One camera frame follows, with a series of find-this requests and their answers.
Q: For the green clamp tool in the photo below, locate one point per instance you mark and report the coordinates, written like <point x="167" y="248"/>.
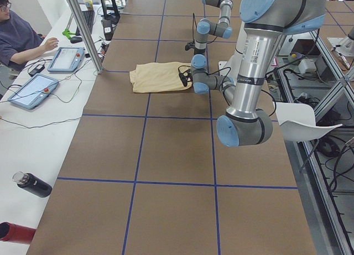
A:
<point x="67" y="33"/>

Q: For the black keyboard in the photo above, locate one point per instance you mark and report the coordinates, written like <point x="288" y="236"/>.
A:
<point x="89" y="17"/>

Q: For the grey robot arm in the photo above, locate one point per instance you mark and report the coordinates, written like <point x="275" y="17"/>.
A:
<point x="205" y="28"/>
<point x="264" y="22"/>

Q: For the red bottle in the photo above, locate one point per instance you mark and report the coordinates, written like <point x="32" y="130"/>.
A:
<point x="16" y="233"/>

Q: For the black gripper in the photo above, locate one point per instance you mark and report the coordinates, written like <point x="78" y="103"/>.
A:
<point x="188" y="83"/>
<point x="198" y="51"/>

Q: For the paper cup with drink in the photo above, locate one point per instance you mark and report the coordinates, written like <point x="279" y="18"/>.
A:
<point x="88" y="4"/>

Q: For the beige long-sleeve printed shirt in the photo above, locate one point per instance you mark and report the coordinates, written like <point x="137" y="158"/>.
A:
<point x="158" y="77"/>

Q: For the blue teach pendant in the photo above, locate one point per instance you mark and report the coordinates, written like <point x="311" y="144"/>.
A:
<point x="66" y="59"/>
<point x="34" y="91"/>

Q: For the aluminium frame post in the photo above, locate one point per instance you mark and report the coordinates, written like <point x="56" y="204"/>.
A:
<point x="86" y="34"/>

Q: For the black water bottle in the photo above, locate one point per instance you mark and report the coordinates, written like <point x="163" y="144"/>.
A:
<point x="32" y="184"/>

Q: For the blue teach pendant far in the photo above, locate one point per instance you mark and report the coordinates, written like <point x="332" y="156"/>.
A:
<point x="66" y="59"/>

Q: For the seated person in grey shirt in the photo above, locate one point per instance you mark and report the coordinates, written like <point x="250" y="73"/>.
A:
<point x="20" y="43"/>

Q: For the blue teach pendant near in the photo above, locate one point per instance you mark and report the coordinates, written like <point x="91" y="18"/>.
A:
<point x="34" y="91"/>

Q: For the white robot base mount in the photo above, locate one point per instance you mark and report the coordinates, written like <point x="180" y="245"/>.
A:
<point x="235" y="58"/>

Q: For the white plastic chair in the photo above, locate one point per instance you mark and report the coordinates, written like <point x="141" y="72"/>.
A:
<point x="298" y="123"/>

